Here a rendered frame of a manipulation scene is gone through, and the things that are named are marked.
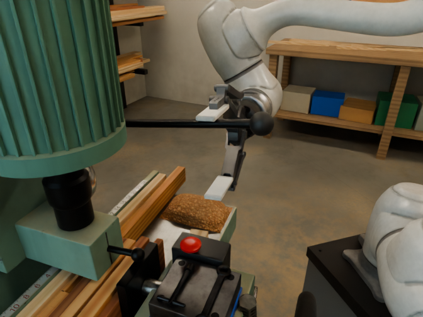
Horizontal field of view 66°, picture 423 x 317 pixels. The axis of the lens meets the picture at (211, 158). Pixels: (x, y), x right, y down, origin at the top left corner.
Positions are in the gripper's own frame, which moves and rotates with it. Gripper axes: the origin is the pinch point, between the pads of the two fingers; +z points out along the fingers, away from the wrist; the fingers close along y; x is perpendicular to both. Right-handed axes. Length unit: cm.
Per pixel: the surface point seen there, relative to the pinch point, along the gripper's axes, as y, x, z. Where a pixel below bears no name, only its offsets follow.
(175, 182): -15.7, -16.5, -15.9
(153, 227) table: -18.9, -15.6, -2.7
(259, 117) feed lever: 7.7, 8.1, 1.1
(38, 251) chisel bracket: -9.3, -22.1, 17.5
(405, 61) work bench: -30, 61, -240
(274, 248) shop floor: -109, -9, -103
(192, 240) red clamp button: -7.8, 0.4, 10.6
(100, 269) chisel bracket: -11.2, -12.0, 16.5
